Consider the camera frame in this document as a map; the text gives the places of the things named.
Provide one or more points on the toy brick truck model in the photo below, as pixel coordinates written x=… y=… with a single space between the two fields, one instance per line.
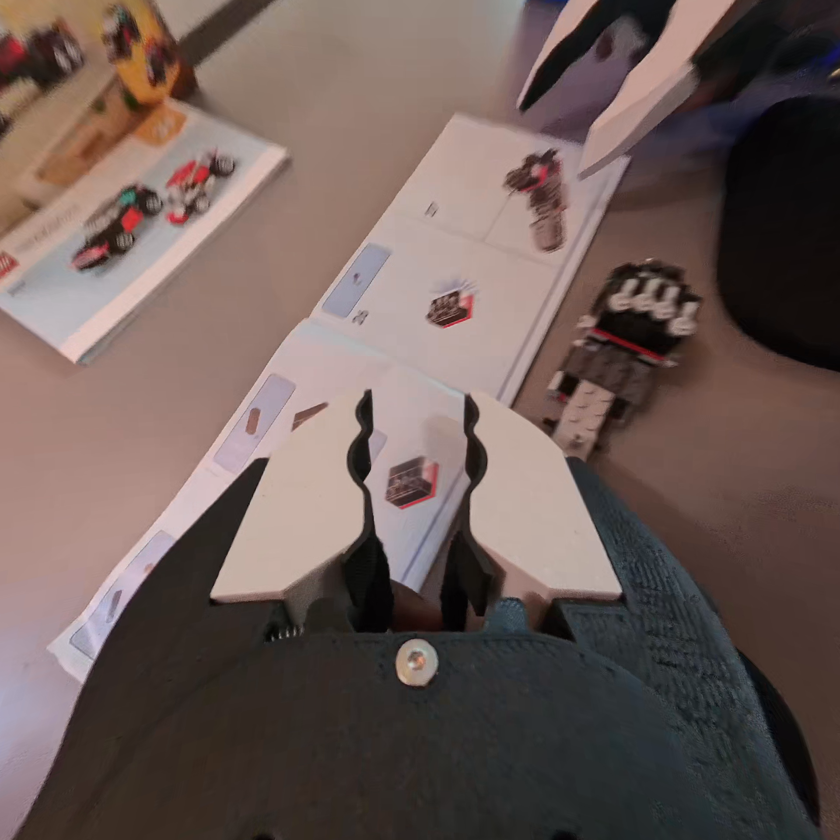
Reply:
x=604 y=387

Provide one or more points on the car-cover instruction booklet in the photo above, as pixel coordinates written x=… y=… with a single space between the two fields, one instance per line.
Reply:
x=164 y=216

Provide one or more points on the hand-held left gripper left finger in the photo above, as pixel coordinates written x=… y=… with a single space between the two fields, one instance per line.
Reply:
x=295 y=525

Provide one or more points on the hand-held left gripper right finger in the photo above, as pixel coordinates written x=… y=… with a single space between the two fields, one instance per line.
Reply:
x=538 y=525

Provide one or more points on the step-page instruction booklet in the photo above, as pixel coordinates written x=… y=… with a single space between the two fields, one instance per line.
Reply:
x=459 y=216

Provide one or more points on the small grey toy brick pin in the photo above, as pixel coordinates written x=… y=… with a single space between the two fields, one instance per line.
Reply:
x=686 y=320
x=620 y=298
x=642 y=300
x=664 y=308

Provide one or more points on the black mesh cushion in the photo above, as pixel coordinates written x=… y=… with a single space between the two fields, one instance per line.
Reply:
x=787 y=262
x=781 y=735

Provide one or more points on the black toy brick block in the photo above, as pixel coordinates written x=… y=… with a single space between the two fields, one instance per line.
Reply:
x=643 y=331

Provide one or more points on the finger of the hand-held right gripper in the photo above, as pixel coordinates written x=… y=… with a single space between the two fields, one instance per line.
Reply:
x=564 y=46
x=669 y=85

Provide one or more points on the toy brick set box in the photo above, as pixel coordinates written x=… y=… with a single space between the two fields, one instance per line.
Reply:
x=65 y=79

